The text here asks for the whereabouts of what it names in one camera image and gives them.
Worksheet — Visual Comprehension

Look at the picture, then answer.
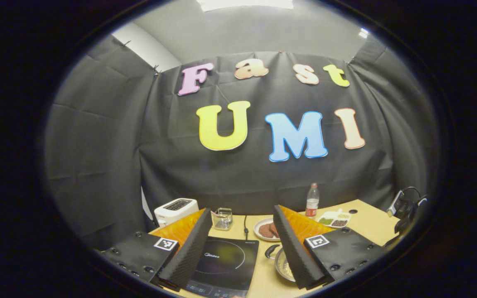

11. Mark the clear plastic bottle red label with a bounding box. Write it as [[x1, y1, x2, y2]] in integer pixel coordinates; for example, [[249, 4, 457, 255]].
[[306, 183, 320, 218]]

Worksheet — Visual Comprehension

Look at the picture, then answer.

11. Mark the large ceiling light panel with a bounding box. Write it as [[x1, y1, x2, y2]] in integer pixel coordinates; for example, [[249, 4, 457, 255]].
[[197, 0, 295, 12]]

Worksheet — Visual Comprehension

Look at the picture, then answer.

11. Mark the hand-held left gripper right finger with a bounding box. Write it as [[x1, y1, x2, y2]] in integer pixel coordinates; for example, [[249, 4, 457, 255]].
[[273, 205, 388, 290]]

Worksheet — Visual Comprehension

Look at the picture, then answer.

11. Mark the white divided snack plate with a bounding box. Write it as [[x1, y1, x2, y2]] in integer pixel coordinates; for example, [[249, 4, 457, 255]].
[[317, 209, 352, 228]]

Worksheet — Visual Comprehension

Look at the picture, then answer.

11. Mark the stainless steel pot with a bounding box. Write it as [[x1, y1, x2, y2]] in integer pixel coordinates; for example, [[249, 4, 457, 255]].
[[265, 244, 297, 283]]

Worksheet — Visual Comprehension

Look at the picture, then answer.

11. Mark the white round plate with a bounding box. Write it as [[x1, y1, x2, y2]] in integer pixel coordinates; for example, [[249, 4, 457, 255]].
[[253, 218, 281, 242]]

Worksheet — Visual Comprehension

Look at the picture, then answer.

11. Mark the black induction cooktop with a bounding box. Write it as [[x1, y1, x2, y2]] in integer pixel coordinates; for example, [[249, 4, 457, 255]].
[[185, 236, 260, 298]]

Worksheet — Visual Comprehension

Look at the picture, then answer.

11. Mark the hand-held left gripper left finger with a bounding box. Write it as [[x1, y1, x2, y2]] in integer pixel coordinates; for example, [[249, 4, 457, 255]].
[[98, 208, 213, 292]]

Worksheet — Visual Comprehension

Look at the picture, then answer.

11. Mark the metal wire holder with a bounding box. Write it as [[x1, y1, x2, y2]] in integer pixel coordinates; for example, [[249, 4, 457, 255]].
[[213, 208, 234, 231]]

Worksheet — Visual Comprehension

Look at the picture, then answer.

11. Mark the white toaster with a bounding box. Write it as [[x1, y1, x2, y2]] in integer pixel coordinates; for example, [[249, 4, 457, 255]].
[[154, 198, 200, 227]]

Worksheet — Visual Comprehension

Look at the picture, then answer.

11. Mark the black backdrop cloth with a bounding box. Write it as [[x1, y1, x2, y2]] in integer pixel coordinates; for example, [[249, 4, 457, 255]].
[[44, 35, 442, 251]]

